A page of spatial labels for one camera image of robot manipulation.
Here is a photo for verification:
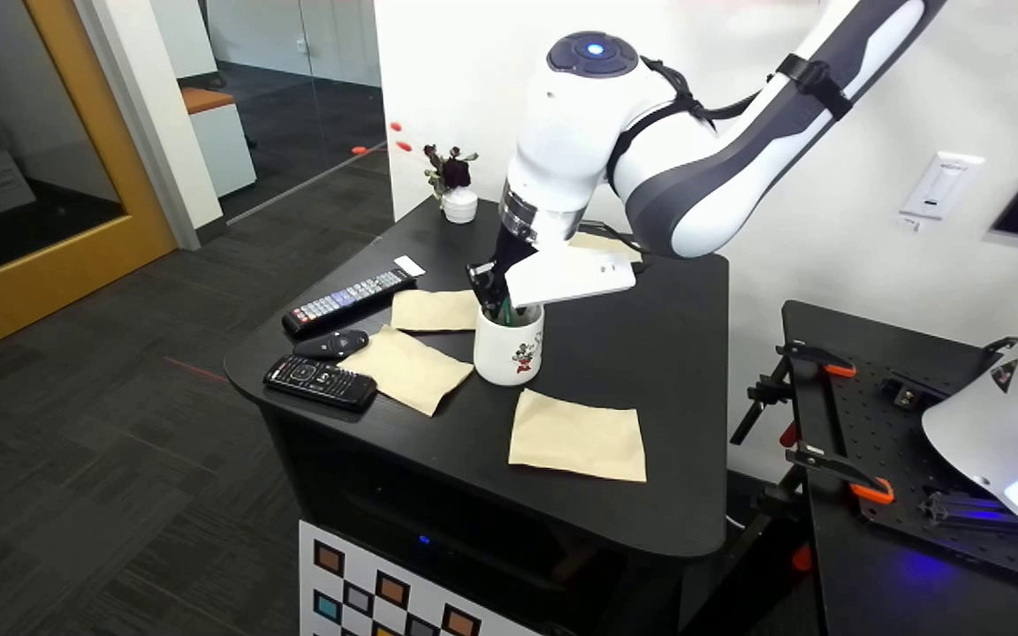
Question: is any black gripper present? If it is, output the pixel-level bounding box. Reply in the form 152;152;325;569
466;219;544;327

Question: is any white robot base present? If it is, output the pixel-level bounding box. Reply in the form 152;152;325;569
918;279;1018;536

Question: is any white printed mug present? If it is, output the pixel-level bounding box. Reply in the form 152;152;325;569
471;298;548;390

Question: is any small white round vase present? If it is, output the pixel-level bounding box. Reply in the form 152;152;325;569
438;187;482;231

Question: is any long remote with coloured buttons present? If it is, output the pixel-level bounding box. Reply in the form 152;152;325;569
278;264;420;341

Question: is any small black oval remote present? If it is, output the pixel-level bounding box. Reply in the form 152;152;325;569
288;327;372;365

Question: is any black remote control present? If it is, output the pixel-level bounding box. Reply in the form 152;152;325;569
260;352;380;417

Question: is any black square table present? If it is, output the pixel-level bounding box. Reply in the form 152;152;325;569
221;194;736;636

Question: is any colour checker calibration board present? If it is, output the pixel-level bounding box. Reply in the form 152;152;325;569
297;518;541;636

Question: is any white cabinet with wood top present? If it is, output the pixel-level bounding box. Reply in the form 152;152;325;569
175;76;260;202

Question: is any yellow wooden framed glass door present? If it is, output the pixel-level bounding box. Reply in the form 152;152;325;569
0;0;184;352

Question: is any black perforated robot table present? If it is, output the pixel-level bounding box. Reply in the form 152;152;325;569
782;298;1018;636

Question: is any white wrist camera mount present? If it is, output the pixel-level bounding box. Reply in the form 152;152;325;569
503;245;641;312

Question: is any black clamp with orange handle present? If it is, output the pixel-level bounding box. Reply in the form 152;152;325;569
727;337;863;447
782;437;901;512

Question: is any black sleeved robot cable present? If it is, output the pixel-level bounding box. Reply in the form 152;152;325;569
603;48;813;185

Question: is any white wall plate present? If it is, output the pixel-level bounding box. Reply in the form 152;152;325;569
896;147;991;226

